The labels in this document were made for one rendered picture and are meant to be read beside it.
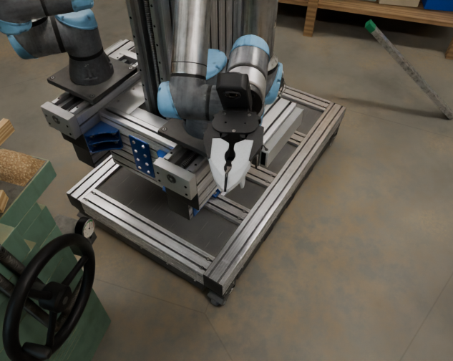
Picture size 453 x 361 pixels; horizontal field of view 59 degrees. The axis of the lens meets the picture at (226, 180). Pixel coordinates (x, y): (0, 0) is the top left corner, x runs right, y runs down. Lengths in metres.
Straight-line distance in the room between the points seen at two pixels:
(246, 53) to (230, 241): 1.06
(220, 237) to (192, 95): 0.98
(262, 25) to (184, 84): 0.27
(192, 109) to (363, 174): 1.62
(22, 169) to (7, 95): 1.99
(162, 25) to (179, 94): 0.46
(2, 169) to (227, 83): 0.70
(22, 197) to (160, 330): 0.92
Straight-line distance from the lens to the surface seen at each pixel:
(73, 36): 1.41
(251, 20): 1.01
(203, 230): 1.73
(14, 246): 0.96
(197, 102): 0.83
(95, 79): 1.48
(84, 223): 1.24
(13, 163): 1.11
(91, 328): 1.68
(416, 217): 2.24
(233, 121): 0.63
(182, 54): 0.85
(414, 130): 2.71
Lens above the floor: 1.65
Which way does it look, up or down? 49 degrees down
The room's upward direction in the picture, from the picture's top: straight up
